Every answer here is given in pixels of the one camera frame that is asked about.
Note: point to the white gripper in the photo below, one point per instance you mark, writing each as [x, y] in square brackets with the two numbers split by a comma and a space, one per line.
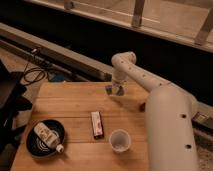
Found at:
[116, 82]

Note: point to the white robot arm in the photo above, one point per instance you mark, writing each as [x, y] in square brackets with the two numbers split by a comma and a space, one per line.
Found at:
[168, 113]

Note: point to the small red object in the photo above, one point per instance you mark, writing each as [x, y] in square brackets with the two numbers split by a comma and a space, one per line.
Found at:
[142, 107]

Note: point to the black and white rectangular box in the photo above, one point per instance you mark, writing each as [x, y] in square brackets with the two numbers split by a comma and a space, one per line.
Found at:
[97, 126]

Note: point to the clear plastic cup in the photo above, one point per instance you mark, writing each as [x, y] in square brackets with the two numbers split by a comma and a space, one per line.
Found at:
[120, 141]

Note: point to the blue box on floor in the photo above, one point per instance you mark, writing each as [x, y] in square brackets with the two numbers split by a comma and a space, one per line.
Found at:
[58, 78]

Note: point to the white plastic bottle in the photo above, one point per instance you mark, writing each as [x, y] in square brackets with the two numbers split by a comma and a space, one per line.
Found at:
[48, 137]

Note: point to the black round plate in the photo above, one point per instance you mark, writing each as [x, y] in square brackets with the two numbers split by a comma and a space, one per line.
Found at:
[36, 147]

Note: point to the black chair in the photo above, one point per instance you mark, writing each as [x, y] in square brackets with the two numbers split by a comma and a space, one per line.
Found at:
[12, 102]

